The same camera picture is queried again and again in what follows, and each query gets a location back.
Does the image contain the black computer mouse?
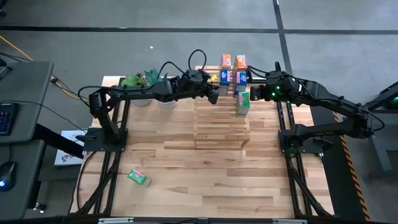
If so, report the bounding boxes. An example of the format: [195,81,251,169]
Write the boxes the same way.
[0,161,17,192]

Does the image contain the black hazard-striped floor mat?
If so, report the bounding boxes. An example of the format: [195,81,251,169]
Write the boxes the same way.
[306,90,371,222]

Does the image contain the white printed cardboard box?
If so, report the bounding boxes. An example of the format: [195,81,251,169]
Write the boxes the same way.
[54,129,86,167]

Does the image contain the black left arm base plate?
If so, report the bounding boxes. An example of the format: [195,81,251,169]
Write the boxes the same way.
[83,127,128,152]

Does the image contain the snake plant in white pot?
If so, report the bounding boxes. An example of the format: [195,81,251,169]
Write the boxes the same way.
[144,67,178,110]

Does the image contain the blue cereal box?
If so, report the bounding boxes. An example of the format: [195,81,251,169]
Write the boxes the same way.
[218,68,232,96]
[233,70,248,98]

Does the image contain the black keyboard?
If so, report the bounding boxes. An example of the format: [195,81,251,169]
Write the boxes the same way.
[0,102,20,136]

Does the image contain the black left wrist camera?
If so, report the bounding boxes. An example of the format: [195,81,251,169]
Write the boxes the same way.
[185,69,204,83]

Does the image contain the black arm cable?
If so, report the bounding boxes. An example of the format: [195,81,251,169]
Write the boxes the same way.
[76,49,208,108]
[247,61,386,132]

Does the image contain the succulent in patterned white pot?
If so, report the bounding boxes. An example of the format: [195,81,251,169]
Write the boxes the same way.
[120,73,154,108]

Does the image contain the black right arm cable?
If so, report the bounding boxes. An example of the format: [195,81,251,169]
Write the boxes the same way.
[247,61,386,132]

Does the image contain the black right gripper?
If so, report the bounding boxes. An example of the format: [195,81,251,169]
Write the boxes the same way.
[249,72,295,103]

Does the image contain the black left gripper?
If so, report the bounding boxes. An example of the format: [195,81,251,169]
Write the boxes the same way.
[178,73,220,105]

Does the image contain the wooden slatted shelf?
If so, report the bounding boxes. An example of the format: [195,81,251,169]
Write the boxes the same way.
[193,65,251,150]

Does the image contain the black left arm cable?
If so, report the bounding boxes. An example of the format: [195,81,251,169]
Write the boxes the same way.
[76,49,208,108]

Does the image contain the grey desk top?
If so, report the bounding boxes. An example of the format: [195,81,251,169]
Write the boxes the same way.
[0,61,55,144]
[0,139,46,220]

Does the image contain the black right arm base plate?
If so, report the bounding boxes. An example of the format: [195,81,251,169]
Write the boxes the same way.
[278,129,324,156]

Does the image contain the silver metal bracket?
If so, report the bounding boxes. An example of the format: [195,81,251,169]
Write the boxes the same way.
[272,219,308,224]
[98,217,134,224]

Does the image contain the black metal stand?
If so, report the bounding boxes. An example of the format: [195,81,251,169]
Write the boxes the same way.
[365,81,398,181]

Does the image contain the orange cereal box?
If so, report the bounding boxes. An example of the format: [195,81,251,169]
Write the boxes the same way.
[233,54,248,72]
[220,54,233,70]

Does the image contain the green Apple Jacks cereal box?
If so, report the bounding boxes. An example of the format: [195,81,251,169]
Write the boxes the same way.
[234,90,251,119]
[127,169,153,188]

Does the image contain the black aluminium table frame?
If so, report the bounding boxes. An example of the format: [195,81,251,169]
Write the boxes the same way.
[70,77,335,224]

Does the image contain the yellow cable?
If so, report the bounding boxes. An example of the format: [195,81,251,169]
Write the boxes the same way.
[0,35,97,105]

